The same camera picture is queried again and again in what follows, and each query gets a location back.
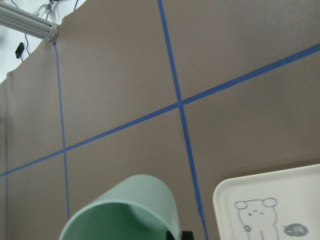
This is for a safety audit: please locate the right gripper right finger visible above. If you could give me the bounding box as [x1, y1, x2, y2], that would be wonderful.
[181, 231, 195, 240]

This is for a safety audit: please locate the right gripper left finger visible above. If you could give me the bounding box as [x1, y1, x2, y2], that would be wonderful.
[165, 231, 174, 240]

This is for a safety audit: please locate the pale green cup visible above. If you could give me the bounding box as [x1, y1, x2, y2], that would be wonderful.
[59, 174, 182, 240]

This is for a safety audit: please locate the cream rabbit tray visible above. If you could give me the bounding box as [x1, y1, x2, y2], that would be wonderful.
[212, 164, 320, 240]

